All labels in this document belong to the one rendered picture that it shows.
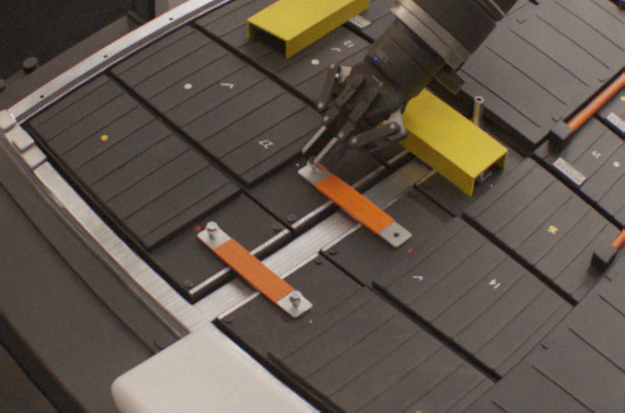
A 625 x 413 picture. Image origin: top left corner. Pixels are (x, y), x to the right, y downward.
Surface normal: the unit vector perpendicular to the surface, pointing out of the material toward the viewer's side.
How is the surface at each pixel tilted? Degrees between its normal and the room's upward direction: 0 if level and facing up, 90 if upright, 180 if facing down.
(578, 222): 0
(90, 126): 0
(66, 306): 0
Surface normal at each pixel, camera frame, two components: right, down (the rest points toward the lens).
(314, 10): 0.01, -0.72
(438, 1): -0.33, -0.10
